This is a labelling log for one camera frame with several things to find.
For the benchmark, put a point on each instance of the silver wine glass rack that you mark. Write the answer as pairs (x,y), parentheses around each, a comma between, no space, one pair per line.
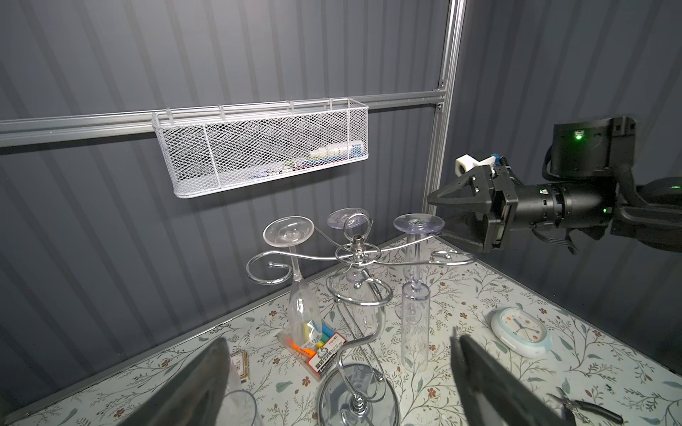
(355,389)

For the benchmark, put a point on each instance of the white round tape roll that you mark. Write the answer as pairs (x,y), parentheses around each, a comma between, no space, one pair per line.
(521,332)

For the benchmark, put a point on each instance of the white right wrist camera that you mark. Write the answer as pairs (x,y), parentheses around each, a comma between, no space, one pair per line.
(465,163)

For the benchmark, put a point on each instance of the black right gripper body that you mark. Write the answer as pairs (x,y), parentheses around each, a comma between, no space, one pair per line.
(495,212)

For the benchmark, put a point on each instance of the items in white basket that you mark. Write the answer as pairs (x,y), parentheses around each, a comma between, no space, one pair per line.
(323,156)

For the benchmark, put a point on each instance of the white wire mesh basket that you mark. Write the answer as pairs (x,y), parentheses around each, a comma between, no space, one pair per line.
(211,150)

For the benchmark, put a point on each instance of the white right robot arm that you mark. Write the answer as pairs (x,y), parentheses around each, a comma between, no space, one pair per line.
(589,187)

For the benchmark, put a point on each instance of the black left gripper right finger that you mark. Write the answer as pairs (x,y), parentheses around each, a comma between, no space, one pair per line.
(490,394)

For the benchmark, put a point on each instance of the colourful small packet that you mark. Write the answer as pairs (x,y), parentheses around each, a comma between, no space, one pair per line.
(318,357)

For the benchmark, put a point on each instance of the black pliers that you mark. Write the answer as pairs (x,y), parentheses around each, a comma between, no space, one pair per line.
(570,405)

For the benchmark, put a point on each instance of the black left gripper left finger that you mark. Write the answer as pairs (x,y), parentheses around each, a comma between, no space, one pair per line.
(194,396)

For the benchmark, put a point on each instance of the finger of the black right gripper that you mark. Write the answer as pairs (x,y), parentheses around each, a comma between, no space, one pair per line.
(465,232)
(463,194)

